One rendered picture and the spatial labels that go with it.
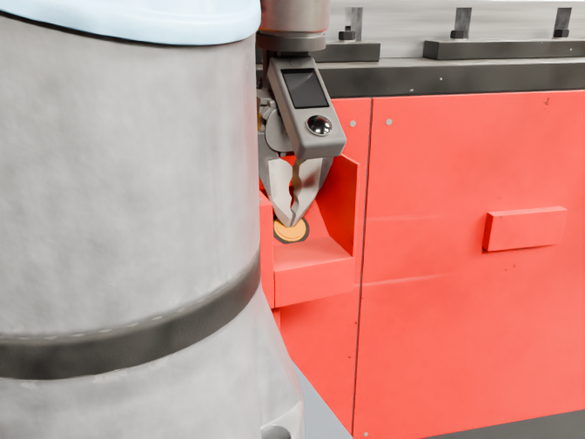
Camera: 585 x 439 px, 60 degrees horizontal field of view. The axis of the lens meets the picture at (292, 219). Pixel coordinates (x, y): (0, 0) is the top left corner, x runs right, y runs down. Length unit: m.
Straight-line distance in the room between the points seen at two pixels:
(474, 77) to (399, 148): 0.16
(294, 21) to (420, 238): 0.53
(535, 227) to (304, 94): 0.63
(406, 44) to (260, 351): 0.80
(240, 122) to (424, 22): 0.82
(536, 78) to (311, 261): 0.55
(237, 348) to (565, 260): 0.98
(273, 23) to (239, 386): 0.38
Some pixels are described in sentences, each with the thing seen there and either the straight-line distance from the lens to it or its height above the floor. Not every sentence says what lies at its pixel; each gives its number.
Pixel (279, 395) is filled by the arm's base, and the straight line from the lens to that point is 0.21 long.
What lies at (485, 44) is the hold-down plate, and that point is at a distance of 0.96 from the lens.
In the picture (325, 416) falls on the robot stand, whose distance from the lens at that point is 0.26.
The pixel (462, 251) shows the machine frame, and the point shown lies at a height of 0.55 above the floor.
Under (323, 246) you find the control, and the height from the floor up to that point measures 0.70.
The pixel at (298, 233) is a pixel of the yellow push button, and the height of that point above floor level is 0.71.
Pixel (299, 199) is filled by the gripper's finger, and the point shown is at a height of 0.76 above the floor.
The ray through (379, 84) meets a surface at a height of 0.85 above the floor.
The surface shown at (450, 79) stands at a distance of 0.86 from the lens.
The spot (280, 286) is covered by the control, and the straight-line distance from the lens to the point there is 0.53.
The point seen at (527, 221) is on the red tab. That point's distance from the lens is 1.00.
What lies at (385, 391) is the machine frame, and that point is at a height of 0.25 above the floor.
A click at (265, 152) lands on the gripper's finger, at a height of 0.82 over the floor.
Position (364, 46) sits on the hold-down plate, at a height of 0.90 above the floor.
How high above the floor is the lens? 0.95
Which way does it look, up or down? 23 degrees down
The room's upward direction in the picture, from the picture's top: straight up
